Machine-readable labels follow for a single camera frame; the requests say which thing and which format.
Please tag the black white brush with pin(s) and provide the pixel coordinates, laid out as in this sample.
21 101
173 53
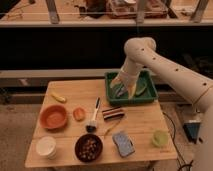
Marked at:
91 126

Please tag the green cucumber toy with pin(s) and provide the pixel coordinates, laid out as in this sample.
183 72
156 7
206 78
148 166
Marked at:
140 90

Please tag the dark bowl with beans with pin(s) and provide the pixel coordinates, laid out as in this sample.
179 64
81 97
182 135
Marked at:
88 148

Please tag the striped black white eraser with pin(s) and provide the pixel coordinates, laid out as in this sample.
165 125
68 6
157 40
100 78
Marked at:
112 113

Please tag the green plastic tray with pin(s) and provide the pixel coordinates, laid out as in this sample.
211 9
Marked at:
148 96

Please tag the green cup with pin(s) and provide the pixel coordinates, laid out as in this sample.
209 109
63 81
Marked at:
160 138

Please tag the blue sponge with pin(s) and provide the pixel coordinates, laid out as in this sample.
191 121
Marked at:
123 143

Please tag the grey fish toy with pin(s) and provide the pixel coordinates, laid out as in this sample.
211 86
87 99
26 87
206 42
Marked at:
120 91

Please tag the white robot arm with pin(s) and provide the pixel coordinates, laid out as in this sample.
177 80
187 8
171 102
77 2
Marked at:
192 86

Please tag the wooden spoon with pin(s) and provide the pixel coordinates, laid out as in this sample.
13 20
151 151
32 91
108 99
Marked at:
111 128

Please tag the small orange cup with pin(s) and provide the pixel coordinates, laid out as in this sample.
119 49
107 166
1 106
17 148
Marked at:
79 114

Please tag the black box with cables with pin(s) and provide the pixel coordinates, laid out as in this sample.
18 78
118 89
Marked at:
191 130

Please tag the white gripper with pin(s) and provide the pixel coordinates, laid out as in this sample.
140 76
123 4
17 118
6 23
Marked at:
128 80

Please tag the yellow banana toy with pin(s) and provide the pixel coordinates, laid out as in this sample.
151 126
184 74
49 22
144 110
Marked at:
58 98

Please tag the orange bowl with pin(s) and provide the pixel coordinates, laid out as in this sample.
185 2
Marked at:
53 117

